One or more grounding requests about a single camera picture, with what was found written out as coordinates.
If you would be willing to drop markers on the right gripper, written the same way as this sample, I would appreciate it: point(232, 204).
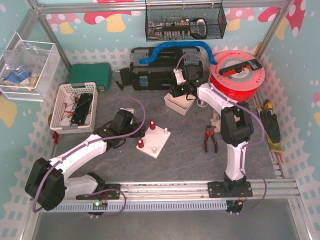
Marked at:
point(178, 90)

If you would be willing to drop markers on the red spring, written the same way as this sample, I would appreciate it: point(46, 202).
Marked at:
point(140, 144)
point(152, 125)

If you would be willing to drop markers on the white peg base plate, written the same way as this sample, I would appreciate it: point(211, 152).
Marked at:
point(154, 141)

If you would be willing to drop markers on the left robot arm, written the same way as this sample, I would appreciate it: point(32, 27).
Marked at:
point(50, 182)

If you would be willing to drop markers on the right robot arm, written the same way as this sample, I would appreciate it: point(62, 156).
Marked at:
point(236, 126)

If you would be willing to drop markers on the white spring box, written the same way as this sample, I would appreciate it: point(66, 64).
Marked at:
point(181, 104)

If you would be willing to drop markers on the black plastic toolbox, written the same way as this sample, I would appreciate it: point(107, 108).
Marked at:
point(159, 74)

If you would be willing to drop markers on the black screwdriver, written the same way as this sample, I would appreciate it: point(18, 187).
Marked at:
point(121, 87)

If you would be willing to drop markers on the white perforated basket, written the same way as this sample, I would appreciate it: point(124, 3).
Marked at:
point(75, 108)

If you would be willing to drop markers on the green plastic case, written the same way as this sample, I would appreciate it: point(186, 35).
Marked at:
point(99, 73)

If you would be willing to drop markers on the black terminal strip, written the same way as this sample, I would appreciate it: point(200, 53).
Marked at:
point(252, 64)

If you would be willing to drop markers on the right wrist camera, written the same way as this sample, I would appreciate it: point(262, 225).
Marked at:
point(178, 73)

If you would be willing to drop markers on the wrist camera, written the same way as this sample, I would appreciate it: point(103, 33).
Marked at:
point(178, 73)
point(131, 110)

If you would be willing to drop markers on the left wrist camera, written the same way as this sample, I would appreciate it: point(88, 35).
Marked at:
point(131, 110)

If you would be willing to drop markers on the small solder wire spool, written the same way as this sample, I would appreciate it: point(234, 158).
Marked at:
point(201, 103)

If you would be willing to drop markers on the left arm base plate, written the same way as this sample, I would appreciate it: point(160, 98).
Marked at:
point(100, 193)

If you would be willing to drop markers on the black wire mesh basket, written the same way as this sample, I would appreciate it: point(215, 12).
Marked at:
point(184, 22)

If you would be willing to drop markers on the grey slotted cable duct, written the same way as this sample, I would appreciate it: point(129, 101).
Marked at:
point(140, 206)

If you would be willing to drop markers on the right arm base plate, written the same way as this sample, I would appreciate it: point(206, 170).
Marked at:
point(224, 189)

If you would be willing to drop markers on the clear acrylic wall box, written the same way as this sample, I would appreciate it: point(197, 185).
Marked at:
point(28, 69)

